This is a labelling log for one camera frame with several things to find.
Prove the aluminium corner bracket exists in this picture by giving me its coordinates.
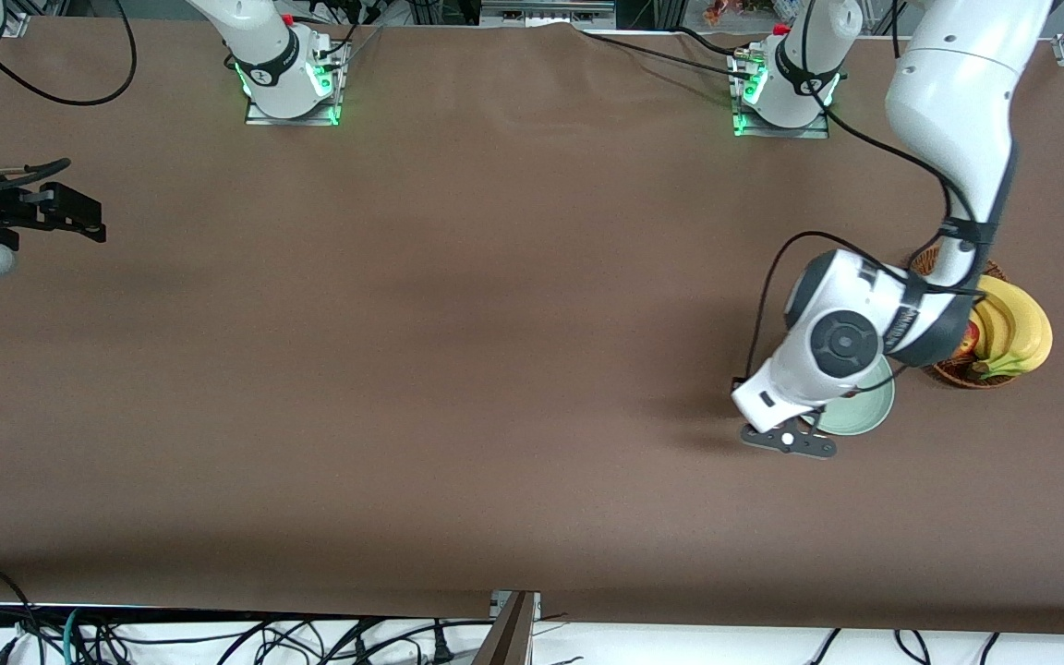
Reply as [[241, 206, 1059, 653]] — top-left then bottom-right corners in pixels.
[[490, 589, 542, 622]]

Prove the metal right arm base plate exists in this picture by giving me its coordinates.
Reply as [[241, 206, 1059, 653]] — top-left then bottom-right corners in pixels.
[[244, 42, 345, 127]]

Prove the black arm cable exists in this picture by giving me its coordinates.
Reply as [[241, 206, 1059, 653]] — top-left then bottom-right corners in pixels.
[[0, 0, 138, 190], [735, 0, 990, 391]]

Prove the brown angled beam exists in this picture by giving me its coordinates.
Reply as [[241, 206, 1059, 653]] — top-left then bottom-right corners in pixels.
[[472, 593, 538, 665]]

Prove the small orange red object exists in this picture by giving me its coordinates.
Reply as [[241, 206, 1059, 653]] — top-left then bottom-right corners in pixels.
[[703, 0, 778, 27]]

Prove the teal floor cable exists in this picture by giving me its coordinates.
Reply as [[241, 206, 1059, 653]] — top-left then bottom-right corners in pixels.
[[59, 608, 85, 665]]

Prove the thin black table cable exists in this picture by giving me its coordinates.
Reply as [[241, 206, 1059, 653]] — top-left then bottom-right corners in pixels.
[[574, 26, 755, 79], [675, 26, 764, 62]]

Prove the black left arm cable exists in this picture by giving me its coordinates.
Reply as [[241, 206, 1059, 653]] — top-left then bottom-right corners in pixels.
[[735, 0, 990, 391]]

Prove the brown wicker basket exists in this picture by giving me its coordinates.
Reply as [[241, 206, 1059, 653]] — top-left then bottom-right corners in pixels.
[[911, 245, 1018, 390]]

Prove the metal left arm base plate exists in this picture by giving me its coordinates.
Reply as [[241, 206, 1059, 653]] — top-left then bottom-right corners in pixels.
[[731, 51, 831, 139]]

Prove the yellow banana bunch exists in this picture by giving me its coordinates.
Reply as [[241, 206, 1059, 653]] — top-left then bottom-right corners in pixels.
[[968, 275, 1054, 380]]

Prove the pale green round plate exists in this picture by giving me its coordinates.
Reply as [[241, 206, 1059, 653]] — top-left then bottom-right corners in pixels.
[[814, 356, 896, 437]]

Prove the thin grey cable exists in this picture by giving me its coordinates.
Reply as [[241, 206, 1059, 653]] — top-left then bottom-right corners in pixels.
[[333, 26, 385, 75]]

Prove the large table cover sheet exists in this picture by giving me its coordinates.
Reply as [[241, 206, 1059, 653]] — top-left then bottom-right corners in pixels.
[[0, 17, 1064, 638]]

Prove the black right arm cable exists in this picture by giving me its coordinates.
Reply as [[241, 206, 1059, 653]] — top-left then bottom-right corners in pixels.
[[0, 0, 138, 190]]

